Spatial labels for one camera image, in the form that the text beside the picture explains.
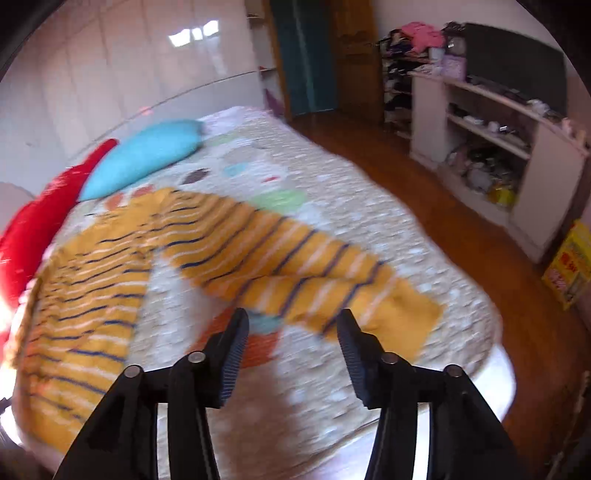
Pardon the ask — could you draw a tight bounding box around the teal curtain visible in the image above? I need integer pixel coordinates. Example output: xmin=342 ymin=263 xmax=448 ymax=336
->
xmin=270 ymin=0 xmax=338 ymax=117

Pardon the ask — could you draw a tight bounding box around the blue knit pillow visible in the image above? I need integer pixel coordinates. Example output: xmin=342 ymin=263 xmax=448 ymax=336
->
xmin=78 ymin=119 xmax=204 ymax=202

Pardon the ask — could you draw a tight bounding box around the white glossy wardrobe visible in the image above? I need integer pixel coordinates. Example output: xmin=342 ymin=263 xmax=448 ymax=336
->
xmin=1 ymin=1 xmax=276 ymax=193

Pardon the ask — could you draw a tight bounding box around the brown wooden door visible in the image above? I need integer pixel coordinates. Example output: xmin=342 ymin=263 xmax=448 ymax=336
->
xmin=329 ymin=0 xmax=384 ymax=125

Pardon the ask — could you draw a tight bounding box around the patchwork quilted bedspread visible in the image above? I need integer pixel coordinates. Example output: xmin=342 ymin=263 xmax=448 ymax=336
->
xmin=11 ymin=105 xmax=505 ymax=480

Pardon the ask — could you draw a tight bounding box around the white tv shelf unit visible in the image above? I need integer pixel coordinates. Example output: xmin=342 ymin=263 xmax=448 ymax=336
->
xmin=410 ymin=71 xmax=590 ymax=262

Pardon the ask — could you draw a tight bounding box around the yellow printed box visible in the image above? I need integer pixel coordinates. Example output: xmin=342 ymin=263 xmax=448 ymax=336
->
xmin=542 ymin=220 xmax=591 ymax=310

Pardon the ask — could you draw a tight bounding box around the black flat television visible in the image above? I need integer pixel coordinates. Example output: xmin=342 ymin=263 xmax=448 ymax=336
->
xmin=464 ymin=23 xmax=567 ymax=115

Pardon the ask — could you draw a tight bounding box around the cluttered clothes rack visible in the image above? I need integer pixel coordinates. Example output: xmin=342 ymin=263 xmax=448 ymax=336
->
xmin=375 ymin=20 xmax=468 ymax=139

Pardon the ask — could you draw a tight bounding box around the red embroidered pillow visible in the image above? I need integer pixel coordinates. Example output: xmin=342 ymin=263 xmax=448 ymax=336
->
xmin=1 ymin=139 xmax=118 ymax=342

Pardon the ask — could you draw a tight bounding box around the yellow striped knit clothing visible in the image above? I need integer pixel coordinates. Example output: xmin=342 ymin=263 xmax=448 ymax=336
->
xmin=14 ymin=188 xmax=442 ymax=452

